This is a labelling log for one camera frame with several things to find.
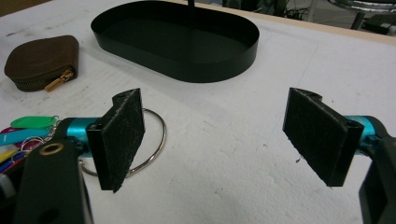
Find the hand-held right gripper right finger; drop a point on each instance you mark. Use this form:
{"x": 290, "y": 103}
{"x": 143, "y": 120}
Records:
{"x": 320, "y": 137}

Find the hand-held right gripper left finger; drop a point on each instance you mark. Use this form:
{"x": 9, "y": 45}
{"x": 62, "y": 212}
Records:
{"x": 120, "y": 140}

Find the green plastic key tag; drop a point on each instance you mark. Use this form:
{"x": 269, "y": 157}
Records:
{"x": 32, "y": 122}

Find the colourful plastic key tags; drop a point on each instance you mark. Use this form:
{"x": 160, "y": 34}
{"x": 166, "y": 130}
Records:
{"x": 28, "y": 145}

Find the light blue plastic key tag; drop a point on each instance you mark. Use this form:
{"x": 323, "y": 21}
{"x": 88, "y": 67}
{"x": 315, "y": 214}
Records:
{"x": 18, "y": 137}

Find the dark blue plastic key tag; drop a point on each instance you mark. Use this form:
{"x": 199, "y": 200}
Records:
{"x": 11, "y": 163}

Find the brown zip pouch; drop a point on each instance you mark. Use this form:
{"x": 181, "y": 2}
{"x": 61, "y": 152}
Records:
{"x": 40, "y": 60}

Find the yellow plastic key tag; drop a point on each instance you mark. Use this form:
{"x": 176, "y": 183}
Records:
{"x": 7, "y": 154}

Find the black oval metal tray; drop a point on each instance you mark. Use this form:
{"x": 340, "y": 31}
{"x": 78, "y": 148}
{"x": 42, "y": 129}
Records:
{"x": 177, "y": 40}

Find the chrome metal stand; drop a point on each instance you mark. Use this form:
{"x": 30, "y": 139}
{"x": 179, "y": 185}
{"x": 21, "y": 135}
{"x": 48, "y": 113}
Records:
{"x": 362, "y": 7}

